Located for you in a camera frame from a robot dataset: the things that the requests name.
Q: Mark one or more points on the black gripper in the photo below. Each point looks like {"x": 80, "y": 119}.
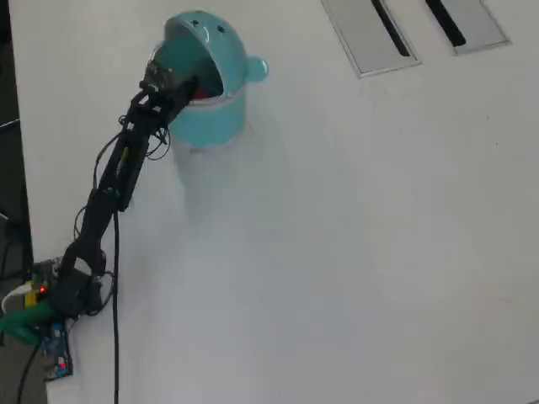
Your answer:
{"x": 147, "y": 107}

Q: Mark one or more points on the red lego block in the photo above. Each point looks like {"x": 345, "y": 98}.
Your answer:
{"x": 204, "y": 93}

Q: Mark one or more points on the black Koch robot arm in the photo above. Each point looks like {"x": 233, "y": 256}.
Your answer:
{"x": 122, "y": 168}

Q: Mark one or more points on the teal whale-shaped bin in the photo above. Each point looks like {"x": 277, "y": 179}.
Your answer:
{"x": 219, "y": 118}

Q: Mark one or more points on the green motor controller board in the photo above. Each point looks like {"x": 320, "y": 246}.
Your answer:
{"x": 42, "y": 273}

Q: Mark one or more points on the yellow connector piece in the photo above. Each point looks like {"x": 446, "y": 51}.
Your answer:
{"x": 30, "y": 299}

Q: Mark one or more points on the green table clamp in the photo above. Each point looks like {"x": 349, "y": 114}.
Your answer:
{"x": 21, "y": 326}

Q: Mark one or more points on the blue circuit board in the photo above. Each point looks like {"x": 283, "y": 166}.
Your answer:
{"x": 57, "y": 349}

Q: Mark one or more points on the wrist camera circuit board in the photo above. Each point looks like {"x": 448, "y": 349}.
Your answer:
{"x": 156, "y": 75}

